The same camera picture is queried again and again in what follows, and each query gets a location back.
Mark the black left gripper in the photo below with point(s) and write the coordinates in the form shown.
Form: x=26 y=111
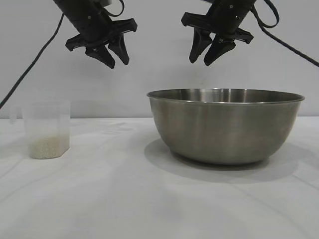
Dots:
x=87 y=22

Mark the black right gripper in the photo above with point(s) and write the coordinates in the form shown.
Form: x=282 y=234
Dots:
x=224 y=17

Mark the stainless steel mixing bowl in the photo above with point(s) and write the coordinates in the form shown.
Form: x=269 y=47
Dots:
x=224 y=129

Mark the clear plastic measuring cup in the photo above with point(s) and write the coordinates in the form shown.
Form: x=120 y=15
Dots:
x=47 y=117

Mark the white rice grains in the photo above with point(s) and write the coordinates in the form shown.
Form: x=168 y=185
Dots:
x=47 y=148

